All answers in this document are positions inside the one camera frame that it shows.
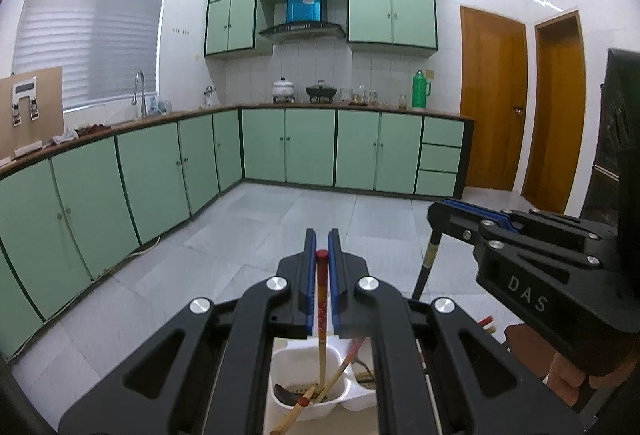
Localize cluster of glass jars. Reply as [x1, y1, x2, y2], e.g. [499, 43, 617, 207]
[338, 86, 380, 107]

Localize black chopstick with gold band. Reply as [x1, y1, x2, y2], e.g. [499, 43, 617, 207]
[411, 226, 442, 302]

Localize person's right hand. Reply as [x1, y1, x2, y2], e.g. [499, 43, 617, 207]
[546, 349, 593, 414]

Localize green lower kitchen cabinets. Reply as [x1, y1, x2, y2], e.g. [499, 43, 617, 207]
[0, 104, 476, 362]

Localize green thermos flask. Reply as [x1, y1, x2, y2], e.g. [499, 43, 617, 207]
[410, 68, 432, 110]

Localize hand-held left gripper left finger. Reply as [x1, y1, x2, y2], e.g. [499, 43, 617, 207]
[59, 228, 318, 435]

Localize white plastic bracket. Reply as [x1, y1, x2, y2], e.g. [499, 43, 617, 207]
[10, 77, 41, 127]

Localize green kitchen cabinets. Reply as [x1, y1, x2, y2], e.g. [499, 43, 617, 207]
[203, 0, 440, 61]
[0, 104, 476, 362]

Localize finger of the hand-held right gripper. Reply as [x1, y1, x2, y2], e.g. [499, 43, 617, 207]
[427, 203, 604, 269]
[444, 198, 619, 242]

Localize brown cardboard board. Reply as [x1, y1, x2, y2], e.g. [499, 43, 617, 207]
[0, 66, 65, 161]

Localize white plastic utensil holder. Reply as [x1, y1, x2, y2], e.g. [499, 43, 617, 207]
[269, 337, 379, 424]

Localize white cooking pot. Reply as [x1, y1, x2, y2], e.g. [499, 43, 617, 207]
[271, 76, 296, 105]

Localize wooden door with handle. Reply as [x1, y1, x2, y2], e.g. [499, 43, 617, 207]
[458, 5, 530, 194]

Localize black cooking pot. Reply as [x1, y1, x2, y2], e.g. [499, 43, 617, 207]
[304, 79, 337, 105]

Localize dark spoon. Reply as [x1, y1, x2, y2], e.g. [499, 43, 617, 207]
[273, 382, 306, 409]

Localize green upper kitchen cabinets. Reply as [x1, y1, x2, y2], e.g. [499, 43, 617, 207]
[203, 0, 440, 61]

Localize plain wooden door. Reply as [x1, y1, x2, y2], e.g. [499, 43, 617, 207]
[521, 11, 587, 216]

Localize metal kitchen faucet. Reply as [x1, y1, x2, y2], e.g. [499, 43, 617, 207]
[130, 71, 149, 118]

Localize white window blind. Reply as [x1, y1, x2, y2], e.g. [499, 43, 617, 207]
[12, 0, 173, 114]

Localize range hood with blue wrap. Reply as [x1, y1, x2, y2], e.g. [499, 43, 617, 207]
[258, 0, 347, 42]

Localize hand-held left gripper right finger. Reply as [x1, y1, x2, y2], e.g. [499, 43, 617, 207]
[327, 228, 585, 435]

